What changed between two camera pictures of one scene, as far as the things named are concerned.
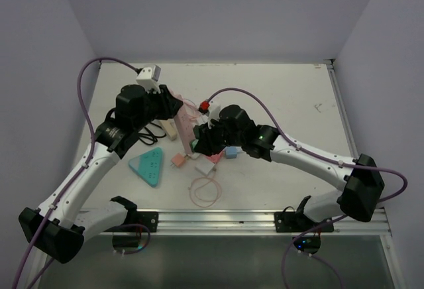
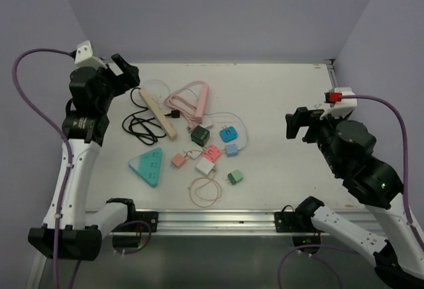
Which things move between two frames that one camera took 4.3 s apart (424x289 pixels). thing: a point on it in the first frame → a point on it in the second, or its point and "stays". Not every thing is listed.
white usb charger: [205, 166] stays
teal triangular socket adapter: [148, 166] stays
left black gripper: [168, 103] → [127, 79]
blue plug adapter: [231, 152] stays
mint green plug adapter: [193, 144] → [234, 176]
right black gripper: [207, 144] → [304, 116]
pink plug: [177, 160] stays
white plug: [194, 155] stays
